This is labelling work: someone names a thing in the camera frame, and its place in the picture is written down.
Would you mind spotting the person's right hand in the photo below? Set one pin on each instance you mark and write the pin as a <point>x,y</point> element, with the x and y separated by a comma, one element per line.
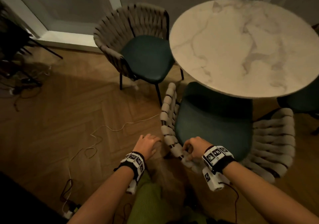
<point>199,146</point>

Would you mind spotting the person's left hand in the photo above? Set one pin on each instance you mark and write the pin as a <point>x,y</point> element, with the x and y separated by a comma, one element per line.
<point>144,146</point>

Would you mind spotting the person's left fingers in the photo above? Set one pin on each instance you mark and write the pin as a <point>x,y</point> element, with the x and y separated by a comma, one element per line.
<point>154,141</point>

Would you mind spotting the person's right fingers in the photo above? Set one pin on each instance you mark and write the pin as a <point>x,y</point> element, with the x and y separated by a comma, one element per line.
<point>188,150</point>

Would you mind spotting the light woven chair green seat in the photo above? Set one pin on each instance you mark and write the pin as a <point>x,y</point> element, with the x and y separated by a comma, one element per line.
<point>214,124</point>

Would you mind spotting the person's left forearm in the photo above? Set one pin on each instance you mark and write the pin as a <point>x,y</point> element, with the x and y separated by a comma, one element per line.
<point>104,196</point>

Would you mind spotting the person's right forearm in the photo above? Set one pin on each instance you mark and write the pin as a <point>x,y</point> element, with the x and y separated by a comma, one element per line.
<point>261,194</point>

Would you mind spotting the person's green trousers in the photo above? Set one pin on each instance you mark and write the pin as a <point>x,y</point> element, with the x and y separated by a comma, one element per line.
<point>149,204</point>

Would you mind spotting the grey woven chair green seat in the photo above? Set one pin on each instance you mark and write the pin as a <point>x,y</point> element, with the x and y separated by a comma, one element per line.
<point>147,56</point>

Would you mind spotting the white power strip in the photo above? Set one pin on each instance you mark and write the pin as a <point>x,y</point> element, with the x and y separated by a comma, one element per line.
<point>71,211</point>

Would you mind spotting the round white marble table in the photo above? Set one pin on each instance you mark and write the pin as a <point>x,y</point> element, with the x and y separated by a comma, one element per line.
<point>244,49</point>

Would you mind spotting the dark chair green seat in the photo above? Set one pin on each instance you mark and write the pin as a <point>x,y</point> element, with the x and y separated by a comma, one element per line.
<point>304,99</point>

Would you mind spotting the large black object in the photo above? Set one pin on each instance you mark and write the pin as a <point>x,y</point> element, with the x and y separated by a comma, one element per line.
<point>22,204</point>

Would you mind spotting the black tripod stand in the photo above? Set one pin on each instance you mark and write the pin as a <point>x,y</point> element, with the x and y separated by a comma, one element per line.
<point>12,39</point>

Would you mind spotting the left wrist camera band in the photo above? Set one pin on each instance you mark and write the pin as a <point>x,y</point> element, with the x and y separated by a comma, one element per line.
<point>134,162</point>

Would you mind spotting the wrist camera band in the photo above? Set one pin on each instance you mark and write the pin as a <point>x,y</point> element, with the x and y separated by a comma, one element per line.
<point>216,157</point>
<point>134,162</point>

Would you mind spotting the right wrist camera band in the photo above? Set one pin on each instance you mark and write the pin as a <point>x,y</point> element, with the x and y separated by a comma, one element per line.
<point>216,157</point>

